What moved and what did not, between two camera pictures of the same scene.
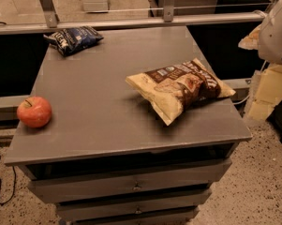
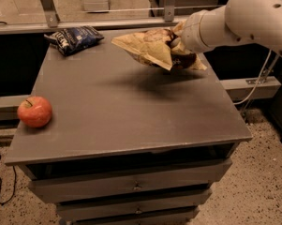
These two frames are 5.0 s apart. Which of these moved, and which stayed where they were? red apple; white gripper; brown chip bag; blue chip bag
Moved: brown chip bag; white gripper
Stayed: blue chip bag; red apple
